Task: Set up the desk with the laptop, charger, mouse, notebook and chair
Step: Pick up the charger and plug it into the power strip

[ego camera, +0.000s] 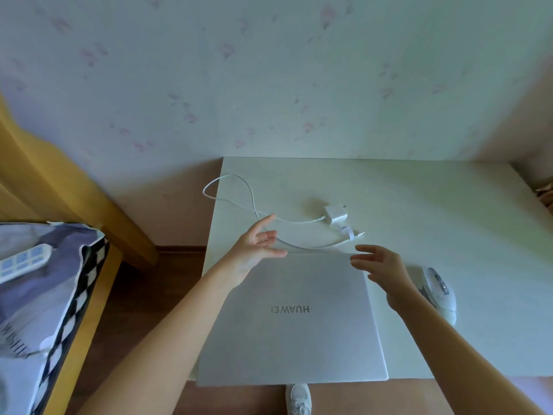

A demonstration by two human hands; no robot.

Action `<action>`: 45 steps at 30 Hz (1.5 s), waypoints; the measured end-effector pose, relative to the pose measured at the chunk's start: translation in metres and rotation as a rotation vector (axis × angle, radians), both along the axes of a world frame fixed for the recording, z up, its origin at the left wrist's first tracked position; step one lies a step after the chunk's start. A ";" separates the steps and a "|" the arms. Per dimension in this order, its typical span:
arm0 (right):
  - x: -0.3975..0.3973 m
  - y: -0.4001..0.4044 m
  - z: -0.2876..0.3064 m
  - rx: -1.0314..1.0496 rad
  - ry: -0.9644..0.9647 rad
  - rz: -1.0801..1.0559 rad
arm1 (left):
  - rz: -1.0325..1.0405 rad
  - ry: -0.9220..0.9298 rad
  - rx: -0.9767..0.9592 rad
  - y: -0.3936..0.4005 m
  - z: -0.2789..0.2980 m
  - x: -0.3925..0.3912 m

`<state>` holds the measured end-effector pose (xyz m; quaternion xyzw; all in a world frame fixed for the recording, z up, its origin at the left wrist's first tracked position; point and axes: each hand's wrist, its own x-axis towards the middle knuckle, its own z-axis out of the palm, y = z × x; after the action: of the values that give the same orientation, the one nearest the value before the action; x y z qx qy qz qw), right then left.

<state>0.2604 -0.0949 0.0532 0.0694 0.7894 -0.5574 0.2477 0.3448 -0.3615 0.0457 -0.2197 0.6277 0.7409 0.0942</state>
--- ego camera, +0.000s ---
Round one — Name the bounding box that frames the person's right hand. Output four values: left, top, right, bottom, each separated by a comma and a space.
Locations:
349, 244, 419, 312

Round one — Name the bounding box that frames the person's left hand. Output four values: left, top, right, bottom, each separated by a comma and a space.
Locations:
225, 214, 288, 288

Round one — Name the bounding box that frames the person's right forearm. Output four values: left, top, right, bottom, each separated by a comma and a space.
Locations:
386, 290, 548, 415

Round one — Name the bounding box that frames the person's left forearm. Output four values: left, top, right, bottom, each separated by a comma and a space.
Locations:
77, 264, 247, 415

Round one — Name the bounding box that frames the white charger adapter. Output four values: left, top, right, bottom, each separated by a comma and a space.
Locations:
323, 204, 349, 225

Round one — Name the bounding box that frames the white computer mouse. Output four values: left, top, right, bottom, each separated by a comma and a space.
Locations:
416, 267, 459, 327

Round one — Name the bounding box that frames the silver closed laptop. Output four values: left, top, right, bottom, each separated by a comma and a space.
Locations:
195, 251, 389, 388

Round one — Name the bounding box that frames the person's white shoe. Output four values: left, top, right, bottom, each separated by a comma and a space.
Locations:
285, 383, 313, 415

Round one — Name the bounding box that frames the grey checkered-edge bedding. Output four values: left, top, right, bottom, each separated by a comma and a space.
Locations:
0, 221, 109, 415

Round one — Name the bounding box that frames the white power strip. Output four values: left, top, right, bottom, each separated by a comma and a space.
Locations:
0, 244, 54, 285

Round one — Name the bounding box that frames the white charging cable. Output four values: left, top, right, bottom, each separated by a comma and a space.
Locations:
202, 174, 367, 251

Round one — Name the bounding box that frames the yellow wooden bed frame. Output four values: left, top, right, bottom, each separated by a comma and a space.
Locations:
0, 93, 160, 415

